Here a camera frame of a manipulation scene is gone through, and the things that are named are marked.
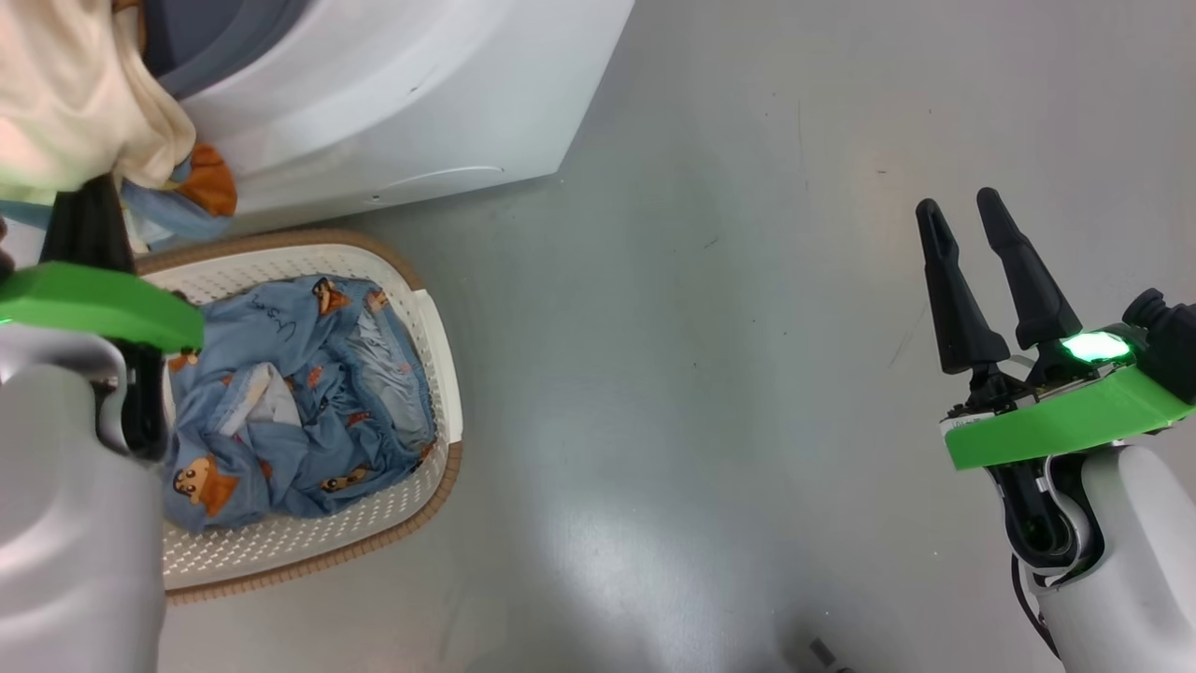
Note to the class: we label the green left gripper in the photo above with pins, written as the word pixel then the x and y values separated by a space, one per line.
pixel 103 304

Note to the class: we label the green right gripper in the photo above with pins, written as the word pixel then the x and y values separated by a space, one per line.
pixel 1046 421

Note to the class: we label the cream cartoon print garment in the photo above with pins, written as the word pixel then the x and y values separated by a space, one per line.
pixel 75 93

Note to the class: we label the blue cartoon print garment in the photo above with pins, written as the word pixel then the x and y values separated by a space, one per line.
pixel 308 411

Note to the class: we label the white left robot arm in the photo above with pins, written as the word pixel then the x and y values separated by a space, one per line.
pixel 56 523

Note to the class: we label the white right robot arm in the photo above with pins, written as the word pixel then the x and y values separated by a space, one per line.
pixel 1140 561

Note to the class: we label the grey rubber door gasket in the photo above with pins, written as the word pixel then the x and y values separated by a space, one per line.
pixel 215 37

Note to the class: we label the white front-load washing machine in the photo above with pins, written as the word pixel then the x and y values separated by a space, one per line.
pixel 420 93

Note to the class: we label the round white filter cover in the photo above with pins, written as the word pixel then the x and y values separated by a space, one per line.
pixel 439 182

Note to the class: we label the cream basket with brown rim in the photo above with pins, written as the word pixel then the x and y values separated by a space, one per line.
pixel 434 374

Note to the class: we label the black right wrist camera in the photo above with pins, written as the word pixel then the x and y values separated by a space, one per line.
pixel 1168 341

